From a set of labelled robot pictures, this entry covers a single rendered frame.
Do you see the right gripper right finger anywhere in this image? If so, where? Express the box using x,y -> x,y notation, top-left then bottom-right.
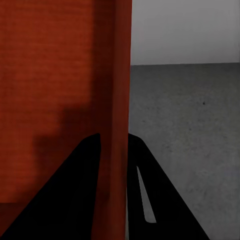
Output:
126,133 -> 210,240

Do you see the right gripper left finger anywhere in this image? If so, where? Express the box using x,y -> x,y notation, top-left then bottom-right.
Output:
0,133 -> 101,240

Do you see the storage box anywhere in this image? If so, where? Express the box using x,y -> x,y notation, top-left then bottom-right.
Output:
0,0 -> 132,240

